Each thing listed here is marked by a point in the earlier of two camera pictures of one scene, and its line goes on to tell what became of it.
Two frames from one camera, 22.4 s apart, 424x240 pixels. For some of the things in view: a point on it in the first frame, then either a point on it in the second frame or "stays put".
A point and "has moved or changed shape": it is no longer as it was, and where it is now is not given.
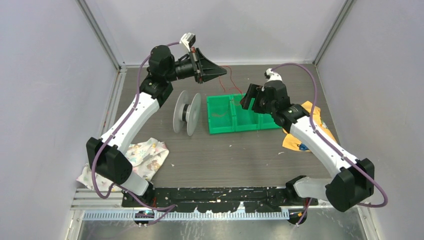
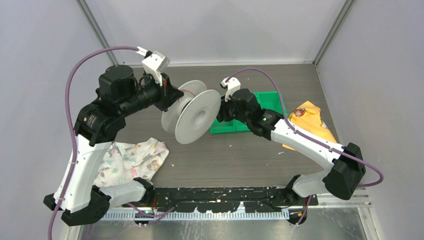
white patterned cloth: x=146 y=158 stays put
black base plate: x=216 y=199 stays put
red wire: x=232 y=81 has moved or changed shape
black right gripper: x=255 y=91 -> x=223 y=115
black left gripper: x=206 y=70 -> x=168 y=94
